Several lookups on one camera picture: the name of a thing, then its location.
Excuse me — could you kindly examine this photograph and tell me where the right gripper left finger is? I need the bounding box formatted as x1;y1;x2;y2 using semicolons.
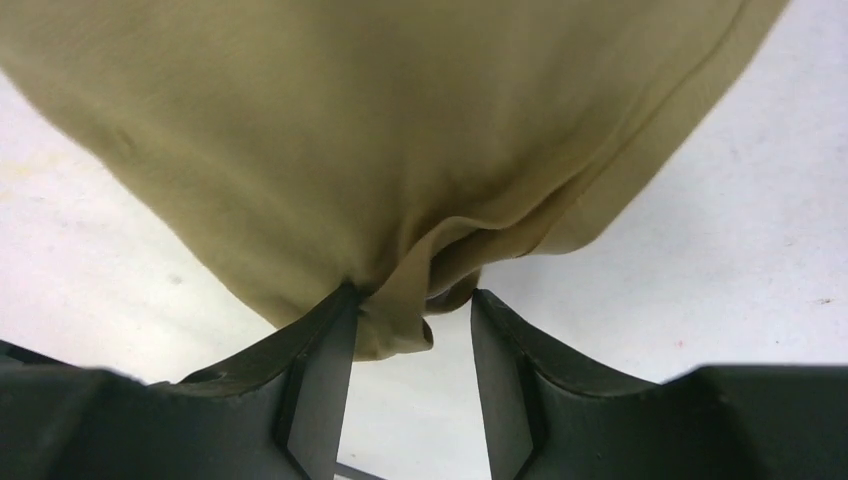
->
1;285;361;479

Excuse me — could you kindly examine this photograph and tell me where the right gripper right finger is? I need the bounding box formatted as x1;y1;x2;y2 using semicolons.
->
471;290;847;479

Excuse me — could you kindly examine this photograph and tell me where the olive and cream underwear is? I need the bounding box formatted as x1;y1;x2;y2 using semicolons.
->
1;0;786;361

